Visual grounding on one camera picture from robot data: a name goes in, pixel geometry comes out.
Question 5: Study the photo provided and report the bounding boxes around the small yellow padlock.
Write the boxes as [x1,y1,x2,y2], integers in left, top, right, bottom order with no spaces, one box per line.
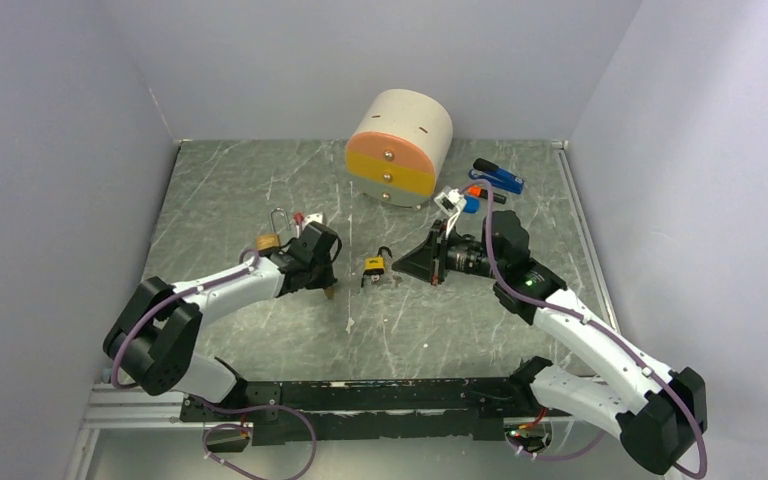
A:
[360,246,392,288]

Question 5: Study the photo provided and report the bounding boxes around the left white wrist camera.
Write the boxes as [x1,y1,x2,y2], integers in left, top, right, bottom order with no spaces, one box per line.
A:
[292,212,325,238]

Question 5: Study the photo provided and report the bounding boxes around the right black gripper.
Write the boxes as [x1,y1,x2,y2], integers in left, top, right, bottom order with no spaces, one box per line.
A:
[393,218,504,286]

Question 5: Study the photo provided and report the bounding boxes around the long shackle brass padlock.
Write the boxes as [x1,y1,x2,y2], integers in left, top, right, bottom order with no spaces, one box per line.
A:
[255,207,290,256]

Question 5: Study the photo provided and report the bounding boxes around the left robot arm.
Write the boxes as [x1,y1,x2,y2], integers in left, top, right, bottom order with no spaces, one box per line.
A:
[102,221,342,420]

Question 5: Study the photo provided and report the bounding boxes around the blue black stapler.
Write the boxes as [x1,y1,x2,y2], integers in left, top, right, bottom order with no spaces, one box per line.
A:
[468,158,524,195]

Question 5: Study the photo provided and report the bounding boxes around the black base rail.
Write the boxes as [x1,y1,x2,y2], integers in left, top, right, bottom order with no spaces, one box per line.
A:
[180,377,553,453]

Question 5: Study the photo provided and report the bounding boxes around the keys of yellow padlock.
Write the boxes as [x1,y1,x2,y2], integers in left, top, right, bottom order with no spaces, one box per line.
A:
[368,274,403,288]

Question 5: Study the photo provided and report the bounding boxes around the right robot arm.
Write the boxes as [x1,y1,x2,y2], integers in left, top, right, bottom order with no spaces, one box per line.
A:
[393,210,707,479]

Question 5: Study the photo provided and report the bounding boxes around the round mini drawer cabinet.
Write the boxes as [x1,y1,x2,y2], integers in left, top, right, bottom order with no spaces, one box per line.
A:
[345,89,453,208]

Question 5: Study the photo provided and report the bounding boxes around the orange black highlighter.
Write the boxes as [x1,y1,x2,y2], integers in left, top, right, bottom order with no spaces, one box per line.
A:
[467,186,507,204]

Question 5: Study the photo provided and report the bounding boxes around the blue cube block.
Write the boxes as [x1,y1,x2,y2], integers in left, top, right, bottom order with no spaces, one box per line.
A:
[463,196,481,214]

